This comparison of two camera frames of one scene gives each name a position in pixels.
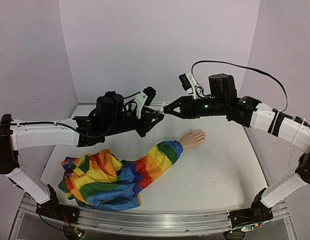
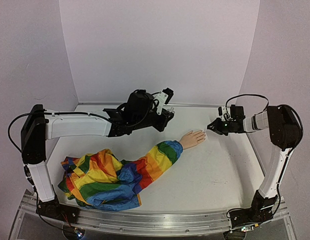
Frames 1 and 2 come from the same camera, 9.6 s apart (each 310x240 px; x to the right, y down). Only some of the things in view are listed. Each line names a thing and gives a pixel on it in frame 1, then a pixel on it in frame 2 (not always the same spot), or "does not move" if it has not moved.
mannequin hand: (192, 139) does not move
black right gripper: (183, 107) -> (219, 125)
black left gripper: (149, 118) -> (167, 119)
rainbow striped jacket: (100, 178) does not move
